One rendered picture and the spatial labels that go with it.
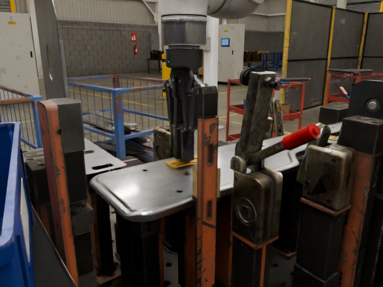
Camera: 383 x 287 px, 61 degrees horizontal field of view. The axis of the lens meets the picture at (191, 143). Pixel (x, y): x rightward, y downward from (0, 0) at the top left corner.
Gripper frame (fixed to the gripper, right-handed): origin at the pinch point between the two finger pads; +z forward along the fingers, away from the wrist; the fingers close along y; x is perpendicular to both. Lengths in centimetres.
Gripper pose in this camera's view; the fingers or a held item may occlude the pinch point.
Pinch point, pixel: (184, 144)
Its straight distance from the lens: 70.9
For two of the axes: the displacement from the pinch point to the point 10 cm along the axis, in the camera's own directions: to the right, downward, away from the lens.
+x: -8.1, 1.6, -5.6
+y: -5.9, -2.3, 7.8
